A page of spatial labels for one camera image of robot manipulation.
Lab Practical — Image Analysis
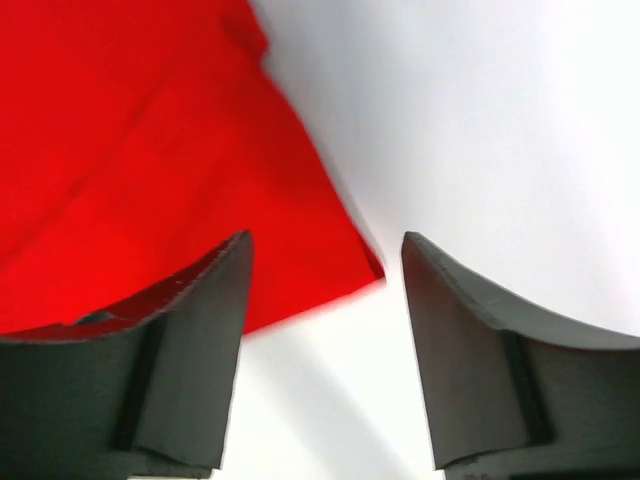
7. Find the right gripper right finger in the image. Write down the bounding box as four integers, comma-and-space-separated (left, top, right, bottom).
401, 232, 639, 479

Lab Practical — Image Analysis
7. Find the red t shirt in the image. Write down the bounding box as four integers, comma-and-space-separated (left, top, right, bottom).
1, 1, 384, 339

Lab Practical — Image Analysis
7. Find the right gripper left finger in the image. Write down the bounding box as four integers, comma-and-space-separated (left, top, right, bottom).
1, 232, 254, 479

